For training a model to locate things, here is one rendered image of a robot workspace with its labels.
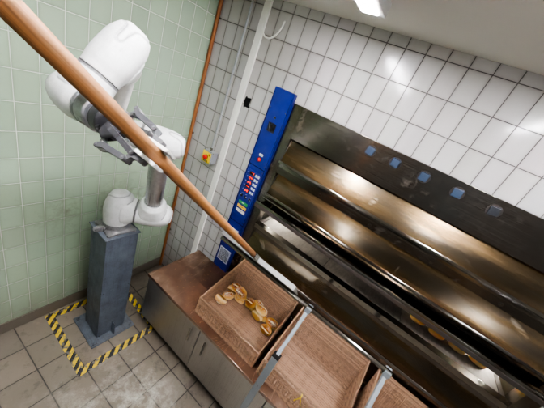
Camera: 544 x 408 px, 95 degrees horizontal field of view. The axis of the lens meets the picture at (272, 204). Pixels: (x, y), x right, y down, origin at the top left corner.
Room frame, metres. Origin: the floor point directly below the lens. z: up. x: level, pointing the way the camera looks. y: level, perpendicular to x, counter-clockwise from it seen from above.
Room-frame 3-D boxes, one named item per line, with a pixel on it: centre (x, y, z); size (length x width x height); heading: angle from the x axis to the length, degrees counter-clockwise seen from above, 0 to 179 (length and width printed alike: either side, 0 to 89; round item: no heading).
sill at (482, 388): (1.38, -0.78, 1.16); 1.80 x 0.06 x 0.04; 67
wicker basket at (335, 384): (1.11, -0.68, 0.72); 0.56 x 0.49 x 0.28; 66
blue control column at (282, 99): (2.63, -0.17, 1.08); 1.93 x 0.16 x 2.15; 157
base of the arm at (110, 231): (1.23, 0.89, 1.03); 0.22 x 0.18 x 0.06; 154
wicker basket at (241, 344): (1.34, -0.14, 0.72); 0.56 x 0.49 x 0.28; 67
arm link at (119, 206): (1.25, 0.87, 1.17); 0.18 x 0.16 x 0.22; 113
